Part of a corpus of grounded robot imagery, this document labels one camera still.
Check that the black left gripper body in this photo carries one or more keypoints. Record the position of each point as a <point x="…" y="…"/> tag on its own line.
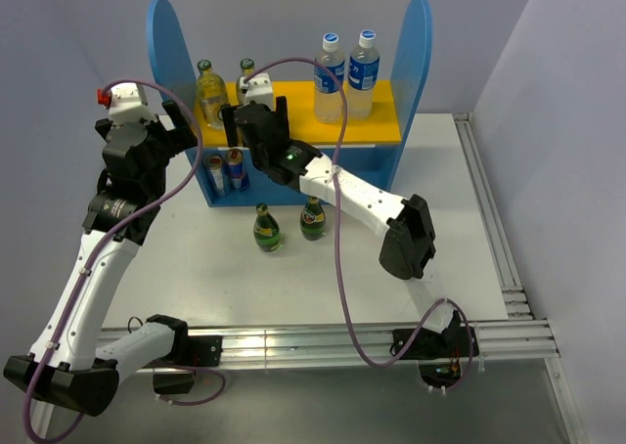
<point x="164" y="150"/>

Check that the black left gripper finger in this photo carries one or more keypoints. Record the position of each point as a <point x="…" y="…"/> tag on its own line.
<point x="104" y="127"/>
<point x="181" y="135"/>

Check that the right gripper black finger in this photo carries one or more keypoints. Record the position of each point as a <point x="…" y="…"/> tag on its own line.
<point x="282" y="116"/>
<point x="230" y="127"/>

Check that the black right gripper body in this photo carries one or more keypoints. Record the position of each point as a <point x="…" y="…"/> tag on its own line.
<point x="259" y="159"/>

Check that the Chang soda water bottle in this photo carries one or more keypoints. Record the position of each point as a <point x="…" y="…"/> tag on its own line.
<point x="247" y="68"/>
<point x="212" y="94"/>

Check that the Pocari Sweat bottle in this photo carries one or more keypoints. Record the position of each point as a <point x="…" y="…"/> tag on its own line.
<point x="362" y="75"/>
<point x="328" y="80"/>

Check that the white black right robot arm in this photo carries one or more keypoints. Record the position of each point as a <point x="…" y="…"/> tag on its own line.
<point x="404" y="225"/>

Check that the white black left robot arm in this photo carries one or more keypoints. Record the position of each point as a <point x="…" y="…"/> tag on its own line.
<point x="65" y="366"/>

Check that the Red Bull can left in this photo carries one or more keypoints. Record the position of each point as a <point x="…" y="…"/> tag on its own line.
<point x="216" y="171"/>

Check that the red bull can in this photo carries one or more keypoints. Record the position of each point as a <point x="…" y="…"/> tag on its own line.
<point x="216" y="171"/>
<point x="236" y="169"/>

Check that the Red Bull can right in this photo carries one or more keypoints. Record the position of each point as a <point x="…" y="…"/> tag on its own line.
<point x="236" y="169"/>

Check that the green Perrier bottle left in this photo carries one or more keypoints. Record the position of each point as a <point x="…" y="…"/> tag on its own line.
<point x="266" y="231"/>

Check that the green perrier bottle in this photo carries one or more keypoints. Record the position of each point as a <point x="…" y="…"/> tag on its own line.
<point x="312" y="220"/>
<point x="266" y="231"/>

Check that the green Perrier bottle right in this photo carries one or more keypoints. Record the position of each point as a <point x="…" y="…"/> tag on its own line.
<point x="312" y="220"/>

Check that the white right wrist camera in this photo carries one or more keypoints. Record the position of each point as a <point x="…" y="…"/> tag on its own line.
<point x="260" y="90"/>

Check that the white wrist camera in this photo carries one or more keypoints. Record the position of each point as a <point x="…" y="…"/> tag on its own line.
<point x="127" y="103"/>
<point x="260" y="90"/>

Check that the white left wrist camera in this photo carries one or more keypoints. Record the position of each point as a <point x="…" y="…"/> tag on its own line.
<point x="127" y="103"/>

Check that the aluminium rail frame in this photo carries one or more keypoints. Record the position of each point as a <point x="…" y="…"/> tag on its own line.
<point x="281" y="309"/>

